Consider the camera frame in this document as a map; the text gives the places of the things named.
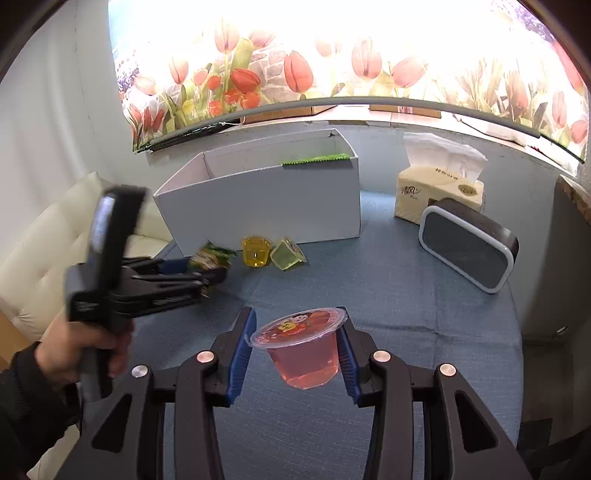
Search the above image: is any black speaker with white rim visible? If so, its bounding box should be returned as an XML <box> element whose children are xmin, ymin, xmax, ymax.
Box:
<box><xmin>418</xmin><ymin>198</ymin><xmax>520</xmax><ymax>294</ymax></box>

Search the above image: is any person's left forearm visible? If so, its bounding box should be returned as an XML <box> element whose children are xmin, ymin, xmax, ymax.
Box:
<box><xmin>0</xmin><ymin>342</ymin><xmax>84</xmax><ymax>476</ymax></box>

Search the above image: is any white cloth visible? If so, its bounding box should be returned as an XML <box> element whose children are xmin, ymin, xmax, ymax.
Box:
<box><xmin>455</xmin><ymin>113</ymin><xmax>527</xmax><ymax>147</ymax></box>

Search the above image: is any person's left hand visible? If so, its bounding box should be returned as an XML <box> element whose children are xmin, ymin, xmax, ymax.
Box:
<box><xmin>37</xmin><ymin>318</ymin><xmax>136</xmax><ymax>393</ymax></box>

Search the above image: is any yellow-green jelly cup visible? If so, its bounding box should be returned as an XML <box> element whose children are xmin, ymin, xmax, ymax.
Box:
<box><xmin>270</xmin><ymin>237</ymin><xmax>308</xmax><ymax>271</ymax></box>

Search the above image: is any green snack packet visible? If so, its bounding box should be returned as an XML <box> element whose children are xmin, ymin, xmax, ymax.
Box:
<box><xmin>281</xmin><ymin>153</ymin><xmax>350</xmax><ymax>166</ymax></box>
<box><xmin>187</xmin><ymin>241</ymin><xmax>237</xmax><ymax>273</ymax></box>

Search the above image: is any pink jelly cup cartoon lid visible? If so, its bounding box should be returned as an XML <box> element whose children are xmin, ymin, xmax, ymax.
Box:
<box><xmin>249</xmin><ymin>308</ymin><xmax>348</xmax><ymax>391</ymax></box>

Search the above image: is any blue tablecloth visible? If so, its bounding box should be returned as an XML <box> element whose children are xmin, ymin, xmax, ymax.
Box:
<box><xmin>124</xmin><ymin>189</ymin><xmax>525</xmax><ymax>480</ymax></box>

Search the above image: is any cardboard piece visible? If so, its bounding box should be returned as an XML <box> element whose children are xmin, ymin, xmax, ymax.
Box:
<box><xmin>242</xmin><ymin>105</ymin><xmax>338</xmax><ymax>124</ymax></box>
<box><xmin>369</xmin><ymin>104</ymin><xmax>444</xmax><ymax>114</ymax></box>

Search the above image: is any yellow jelly cup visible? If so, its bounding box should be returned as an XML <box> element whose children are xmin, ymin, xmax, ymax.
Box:
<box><xmin>242</xmin><ymin>235</ymin><xmax>272</xmax><ymax>269</ymax></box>

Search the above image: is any white leather sofa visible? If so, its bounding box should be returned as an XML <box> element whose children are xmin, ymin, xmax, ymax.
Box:
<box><xmin>0</xmin><ymin>172</ymin><xmax>171</xmax><ymax>333</ymax></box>

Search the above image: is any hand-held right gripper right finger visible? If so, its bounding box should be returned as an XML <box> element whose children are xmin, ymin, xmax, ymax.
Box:
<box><xmin>335</xmin><ymin>306</ymin><xmax>536</xmax><ymax>480</ymax></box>

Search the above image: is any cream tissue pack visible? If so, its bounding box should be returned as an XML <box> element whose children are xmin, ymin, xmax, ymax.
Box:
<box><xmin>394</xmin><ymin>132</ymin><xmax>488</xmax><ymax>225</ymax></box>

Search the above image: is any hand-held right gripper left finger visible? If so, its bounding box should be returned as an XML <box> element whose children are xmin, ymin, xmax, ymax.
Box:
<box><xmin>55</xmin><ymin>307</ymin><xmax>258</xmax><ymax>480</ymax></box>

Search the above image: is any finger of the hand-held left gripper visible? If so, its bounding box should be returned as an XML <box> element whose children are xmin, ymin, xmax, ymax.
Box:
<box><xmin>131</xmin><ymin>268</ymin><xmax>229</xmax><ymax>289</ymax></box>
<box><xmin>121</xmin><ymin>257</ymin><xmax>192</xmax><ymax>278</ymax></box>

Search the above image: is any white cardboard box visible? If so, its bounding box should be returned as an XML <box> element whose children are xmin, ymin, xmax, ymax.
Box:
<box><xmin>152</xmin><ymin>128</ymin><xmax>362</xmax><ymax>258</ymax></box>

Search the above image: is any tulip print window blind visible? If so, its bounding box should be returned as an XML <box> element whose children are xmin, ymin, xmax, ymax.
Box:
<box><xmin>108</xmin><ymin>0</ymin><xmax>591</xmax><ymax>164</ymax></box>

